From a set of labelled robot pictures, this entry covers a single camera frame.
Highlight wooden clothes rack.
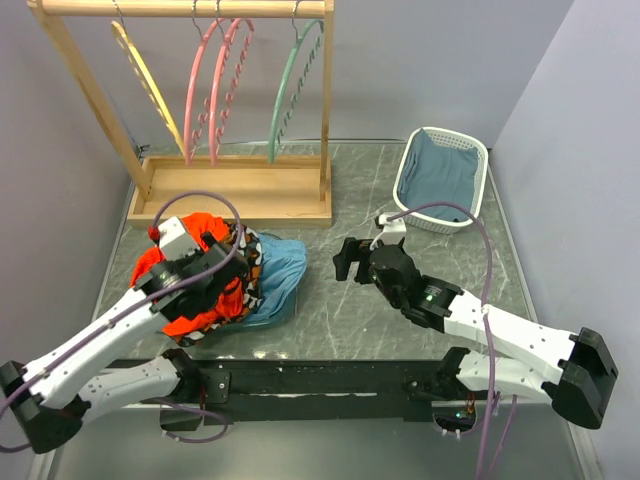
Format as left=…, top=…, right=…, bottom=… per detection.
left=28, top=1, right=334, bottom=228

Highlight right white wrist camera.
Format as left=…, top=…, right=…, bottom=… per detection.
left=370, top=213, right=407, bottom=251

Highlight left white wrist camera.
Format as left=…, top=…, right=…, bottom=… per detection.
left=148, top=216, right=200, bottom=261

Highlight orange shorts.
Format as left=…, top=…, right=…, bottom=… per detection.
left=130, top=213, right=244, bottom=343

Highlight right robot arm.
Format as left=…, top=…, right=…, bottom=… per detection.
left=332, top=237, right=619, bottom=430

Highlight right pink plastic hanger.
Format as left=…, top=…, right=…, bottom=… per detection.
left=208, top=18, right=255, bottom=166

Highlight white plastic basket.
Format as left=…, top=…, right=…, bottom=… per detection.
left=392, top=127, right=488, bottom=234

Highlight pink plastic hanger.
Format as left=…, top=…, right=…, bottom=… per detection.
left=183, top=19, right=229, bottom=166
left=208, top=18, right=255, bottom=166

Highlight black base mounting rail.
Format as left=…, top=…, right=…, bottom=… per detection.
left=102, top=357, right=501, bottom=432

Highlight yellow plastic hanger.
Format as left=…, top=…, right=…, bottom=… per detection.
left=111, top=21, right=184, bottom=153

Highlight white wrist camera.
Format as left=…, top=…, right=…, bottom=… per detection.
left=148, top=216, right=200, bottom=261
left=370, top=213, right=407, bottom=251

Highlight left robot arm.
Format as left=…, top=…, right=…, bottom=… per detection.
left=1, top=233, right=248, bottom=454

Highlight blue-grey cloth in basket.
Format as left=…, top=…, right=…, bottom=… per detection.
left=396, top=129, right=480, bottom=223

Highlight green plastic hanger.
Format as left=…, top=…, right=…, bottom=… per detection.
left=267, top=19, right=324, bottom=164

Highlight light blue shorts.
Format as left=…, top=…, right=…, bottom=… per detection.
left=242, top=232, right=308, bottom=329

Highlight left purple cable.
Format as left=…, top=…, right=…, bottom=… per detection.
left=0, top=190, right=245, bottom=454

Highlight left pink plastic hanger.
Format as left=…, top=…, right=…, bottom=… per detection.
left=183, top=19, right=229, bottom=166

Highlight patterned camouflage shorts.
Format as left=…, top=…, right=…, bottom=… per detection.
left=177, top=225, right=264, bottom=347

